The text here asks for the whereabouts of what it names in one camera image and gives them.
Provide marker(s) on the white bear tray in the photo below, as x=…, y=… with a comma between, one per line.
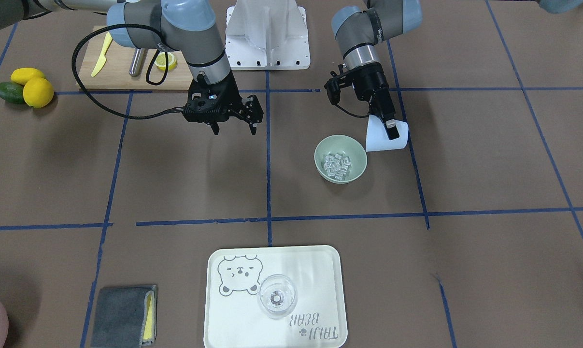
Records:
x=234, y=319

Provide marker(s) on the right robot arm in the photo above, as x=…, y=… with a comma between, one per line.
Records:
x=185, y=26

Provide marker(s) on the grey folded cloth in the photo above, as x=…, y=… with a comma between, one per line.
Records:
x=120, y=316

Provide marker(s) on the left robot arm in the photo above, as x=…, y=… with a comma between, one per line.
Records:
x=357, y=32

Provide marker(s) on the steel knife handle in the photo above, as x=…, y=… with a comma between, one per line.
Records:
x=137, y=63

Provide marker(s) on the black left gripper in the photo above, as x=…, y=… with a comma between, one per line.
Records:
x=371, y=83

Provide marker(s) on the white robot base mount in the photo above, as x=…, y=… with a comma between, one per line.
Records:
x=267, y=35

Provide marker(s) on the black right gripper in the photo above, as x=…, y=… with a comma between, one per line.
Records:
x=232, y=93

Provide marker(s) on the yellow lemon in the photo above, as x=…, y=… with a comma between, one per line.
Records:
x=23, y=75
x=38, y=92

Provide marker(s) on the light blue plastic cup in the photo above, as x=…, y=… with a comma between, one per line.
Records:
x=377, y=138

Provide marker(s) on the yellow plastic knife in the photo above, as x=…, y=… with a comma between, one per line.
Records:
x=102, y=59

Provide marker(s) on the clear wine glass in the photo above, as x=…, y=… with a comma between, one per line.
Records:
x=278, y=296

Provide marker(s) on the wooden cutting board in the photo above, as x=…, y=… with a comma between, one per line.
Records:
x=115, y=76

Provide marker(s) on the light green bowl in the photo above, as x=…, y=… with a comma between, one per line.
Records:
x=343, y=145

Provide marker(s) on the ice cubes in green bowl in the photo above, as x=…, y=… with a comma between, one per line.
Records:
x=336, y=165

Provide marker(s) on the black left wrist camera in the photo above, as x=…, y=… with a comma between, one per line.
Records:
x=335, y=84

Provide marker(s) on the green lime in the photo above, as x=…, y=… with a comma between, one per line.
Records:
x=12, y=92

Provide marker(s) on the lemon half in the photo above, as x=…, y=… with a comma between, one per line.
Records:
x=165, y=61

